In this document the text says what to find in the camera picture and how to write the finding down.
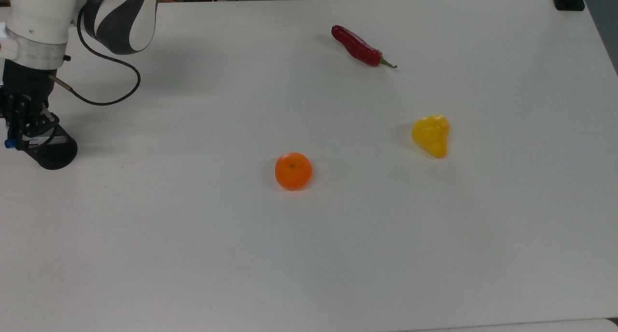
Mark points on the red chili pepper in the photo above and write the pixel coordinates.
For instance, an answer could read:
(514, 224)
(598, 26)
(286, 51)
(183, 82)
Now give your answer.
(357, 47)

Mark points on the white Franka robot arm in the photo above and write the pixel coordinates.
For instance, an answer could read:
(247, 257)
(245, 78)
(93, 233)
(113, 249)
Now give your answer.
(38, 13)

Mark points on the yellow bell pepper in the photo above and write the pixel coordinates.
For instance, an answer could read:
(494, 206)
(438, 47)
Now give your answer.
(431, 135)

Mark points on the white adjacent table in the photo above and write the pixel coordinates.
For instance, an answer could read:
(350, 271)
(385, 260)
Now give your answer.
(531, 326)

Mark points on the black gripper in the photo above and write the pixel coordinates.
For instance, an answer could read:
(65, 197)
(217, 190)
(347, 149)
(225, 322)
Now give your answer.
(26, 81)

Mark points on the black mesh pen cup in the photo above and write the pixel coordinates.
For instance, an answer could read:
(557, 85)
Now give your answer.
(55, 156)

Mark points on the blue capped white marker pen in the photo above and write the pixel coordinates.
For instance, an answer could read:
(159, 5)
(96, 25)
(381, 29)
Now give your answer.
(9, 143)

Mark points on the orange mandarin fruit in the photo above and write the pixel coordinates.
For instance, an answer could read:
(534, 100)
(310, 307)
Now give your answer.
(293, 172)

